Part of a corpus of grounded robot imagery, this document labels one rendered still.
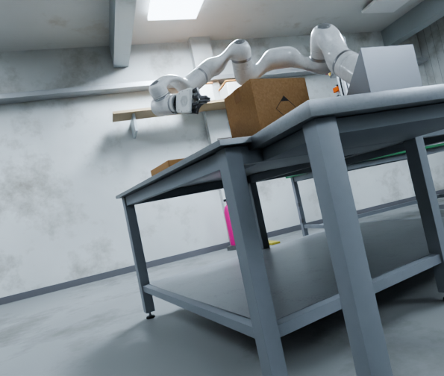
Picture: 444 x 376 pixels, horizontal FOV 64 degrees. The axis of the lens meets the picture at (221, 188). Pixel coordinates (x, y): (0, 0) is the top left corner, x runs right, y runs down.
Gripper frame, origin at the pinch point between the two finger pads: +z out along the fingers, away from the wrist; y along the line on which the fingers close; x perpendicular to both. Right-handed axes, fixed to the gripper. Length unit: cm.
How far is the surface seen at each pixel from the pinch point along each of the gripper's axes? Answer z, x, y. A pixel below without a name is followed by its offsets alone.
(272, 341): 44, -10, -81
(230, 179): 30.6, -17.0, -30.6
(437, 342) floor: 78, 42, -87
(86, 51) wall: -365, 128, 122
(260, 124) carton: 14.9, 18.0, -8.8
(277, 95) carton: 15.9, 28.3, 4.2
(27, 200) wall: -368, 54, -75
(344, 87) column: 10, 104, 22
